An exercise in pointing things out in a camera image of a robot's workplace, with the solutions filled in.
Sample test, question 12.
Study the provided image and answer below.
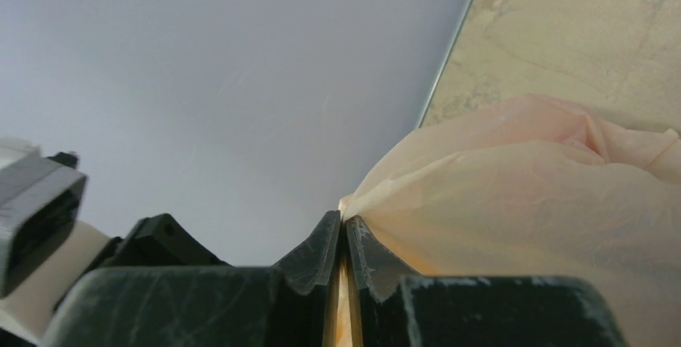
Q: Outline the translucent orange plastic bag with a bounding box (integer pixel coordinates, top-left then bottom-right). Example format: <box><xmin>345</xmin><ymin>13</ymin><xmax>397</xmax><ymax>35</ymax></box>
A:
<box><xmin>339</xmin><ymin>94</ymin><xmax>680</xmax><ymax>346</ymax></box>

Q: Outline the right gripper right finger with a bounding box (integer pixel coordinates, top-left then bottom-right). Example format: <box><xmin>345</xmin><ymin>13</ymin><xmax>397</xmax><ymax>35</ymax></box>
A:
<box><xmin>345</xmin><ymin>216</ymin><xmax>417</xmax><ymax>346</ymax></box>

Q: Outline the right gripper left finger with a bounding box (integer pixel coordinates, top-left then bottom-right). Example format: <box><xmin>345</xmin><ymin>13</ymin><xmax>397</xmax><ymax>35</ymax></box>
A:
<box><xmin>275</xmin><ymin>210</ymin><xmax>341</xmax><ymax>346</ymax></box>

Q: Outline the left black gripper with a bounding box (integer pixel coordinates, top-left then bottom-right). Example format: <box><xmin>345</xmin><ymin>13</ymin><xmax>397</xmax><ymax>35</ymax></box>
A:
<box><xmin>1</xmin><ymin>139</ymin><xmax>88</xmax><ymax>298</ymax></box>

